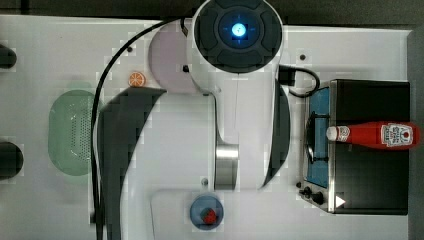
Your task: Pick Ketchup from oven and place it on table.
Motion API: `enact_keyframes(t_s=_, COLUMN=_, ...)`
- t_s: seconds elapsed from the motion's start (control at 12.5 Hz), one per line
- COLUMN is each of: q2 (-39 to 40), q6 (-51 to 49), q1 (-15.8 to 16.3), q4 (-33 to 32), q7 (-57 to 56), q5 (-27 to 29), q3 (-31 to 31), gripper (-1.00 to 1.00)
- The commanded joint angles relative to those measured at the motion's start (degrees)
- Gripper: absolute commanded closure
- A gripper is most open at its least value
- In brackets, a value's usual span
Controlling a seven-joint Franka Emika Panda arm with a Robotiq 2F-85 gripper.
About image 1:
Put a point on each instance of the red felt ketchup bottle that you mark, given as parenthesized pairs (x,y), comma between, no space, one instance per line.
(382,135)

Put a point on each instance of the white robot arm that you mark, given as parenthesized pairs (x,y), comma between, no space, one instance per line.
(193,166)

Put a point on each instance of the black toaster oven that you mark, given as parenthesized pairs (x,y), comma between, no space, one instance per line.
(342,178)

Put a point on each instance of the lilac round plate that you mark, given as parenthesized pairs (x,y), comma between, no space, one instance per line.
(168,61)

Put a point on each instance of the blue cup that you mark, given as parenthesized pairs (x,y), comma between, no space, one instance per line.
(199,204)

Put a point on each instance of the orange slice toy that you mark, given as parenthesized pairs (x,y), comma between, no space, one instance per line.
(137,79)

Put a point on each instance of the strawberry toy in cup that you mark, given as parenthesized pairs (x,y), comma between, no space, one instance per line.
(208,216)

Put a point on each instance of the green perforated colander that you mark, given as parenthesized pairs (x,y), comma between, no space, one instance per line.
(69,133)

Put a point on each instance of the black cylinder lower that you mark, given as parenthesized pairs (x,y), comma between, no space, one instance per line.
(11,160)

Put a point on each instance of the black cylinder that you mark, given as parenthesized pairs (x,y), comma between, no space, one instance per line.
(8,57)
(11,160)

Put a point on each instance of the black cylinder upper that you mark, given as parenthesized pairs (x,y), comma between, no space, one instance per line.
(8,57)

